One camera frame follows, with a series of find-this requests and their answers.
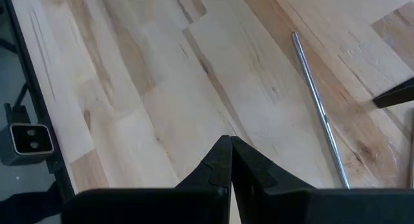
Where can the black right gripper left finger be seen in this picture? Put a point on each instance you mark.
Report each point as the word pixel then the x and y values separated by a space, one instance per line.
pixel 161 208

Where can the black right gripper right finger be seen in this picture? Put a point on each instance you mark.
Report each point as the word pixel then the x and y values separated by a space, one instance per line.
pixel 307 208

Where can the thin metal rod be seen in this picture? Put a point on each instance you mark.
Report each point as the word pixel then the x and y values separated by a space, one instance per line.
pixel 318 105

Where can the black frame wooden shelf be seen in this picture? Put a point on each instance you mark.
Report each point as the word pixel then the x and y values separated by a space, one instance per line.
pixel 398 96

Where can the small black table camera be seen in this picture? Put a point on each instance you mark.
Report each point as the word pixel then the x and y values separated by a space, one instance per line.
pixel 30 143

